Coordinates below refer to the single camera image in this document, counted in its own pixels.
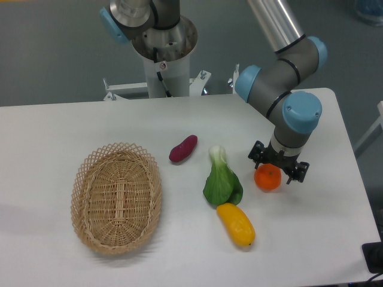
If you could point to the woven wicker basket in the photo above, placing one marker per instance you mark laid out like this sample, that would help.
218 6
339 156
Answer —
116 199

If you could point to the black device at table edge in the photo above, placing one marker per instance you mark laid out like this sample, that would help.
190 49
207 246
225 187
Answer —
373 256

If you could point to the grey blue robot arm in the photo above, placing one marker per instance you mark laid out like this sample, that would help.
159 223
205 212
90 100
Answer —
272 90

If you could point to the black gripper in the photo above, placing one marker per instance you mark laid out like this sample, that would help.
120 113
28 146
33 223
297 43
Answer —
280 156

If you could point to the yellow mango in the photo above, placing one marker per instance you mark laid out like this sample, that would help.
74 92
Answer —
237 224

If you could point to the orange fruit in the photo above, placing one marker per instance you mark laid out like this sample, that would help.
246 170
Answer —
268 177

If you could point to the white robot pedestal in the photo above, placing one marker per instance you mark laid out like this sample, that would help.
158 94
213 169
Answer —
165 56

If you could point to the blue object in corner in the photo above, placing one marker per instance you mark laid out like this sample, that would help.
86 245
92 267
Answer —
369 11

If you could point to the purple sweet potato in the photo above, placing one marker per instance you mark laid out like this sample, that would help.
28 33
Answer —
180 152

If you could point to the green bok choy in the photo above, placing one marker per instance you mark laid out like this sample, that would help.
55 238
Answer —
222 185

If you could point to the white frame at right edge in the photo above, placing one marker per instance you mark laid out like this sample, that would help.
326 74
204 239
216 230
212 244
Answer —
371 134

